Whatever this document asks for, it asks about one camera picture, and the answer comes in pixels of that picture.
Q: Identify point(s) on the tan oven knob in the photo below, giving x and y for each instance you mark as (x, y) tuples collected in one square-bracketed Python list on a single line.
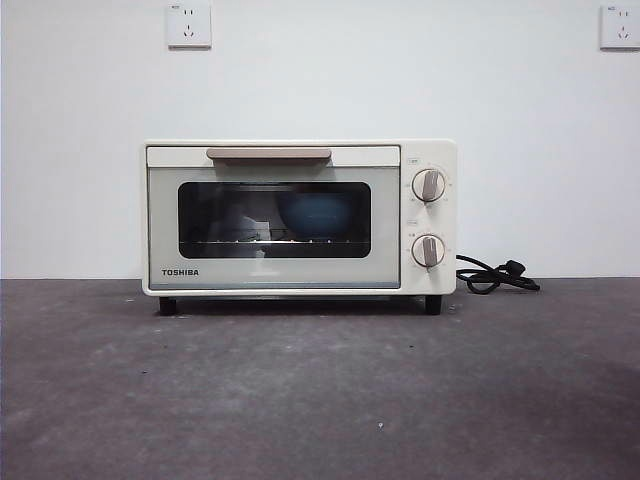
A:
[(429, 185), (428, 250)]

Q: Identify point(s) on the white toaster oven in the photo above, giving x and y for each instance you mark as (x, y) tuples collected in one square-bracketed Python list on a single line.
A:
[(430, 150)]

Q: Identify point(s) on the white wall socket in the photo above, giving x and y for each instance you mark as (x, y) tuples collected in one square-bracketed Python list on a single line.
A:
[(189, 25), (620, 27)]

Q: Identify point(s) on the blue bowl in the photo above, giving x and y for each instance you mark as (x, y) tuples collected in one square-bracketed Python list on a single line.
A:
[(312, 215)]

